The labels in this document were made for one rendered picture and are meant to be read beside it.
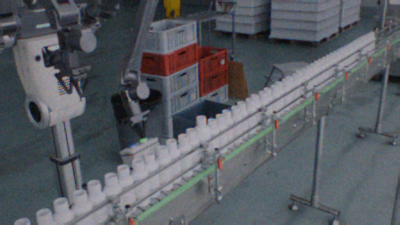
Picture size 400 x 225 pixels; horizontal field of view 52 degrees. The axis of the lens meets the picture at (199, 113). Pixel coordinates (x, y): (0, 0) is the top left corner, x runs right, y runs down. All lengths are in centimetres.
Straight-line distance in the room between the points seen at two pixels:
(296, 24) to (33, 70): 684
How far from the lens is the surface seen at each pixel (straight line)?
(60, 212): 123
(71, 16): 128
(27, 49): 176
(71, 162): 199
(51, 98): 180
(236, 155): 178
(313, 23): 807
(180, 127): 228
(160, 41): 394
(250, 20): 878
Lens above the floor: 181
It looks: 22 degrees down
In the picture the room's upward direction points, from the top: 2 degrees counter-clockwise
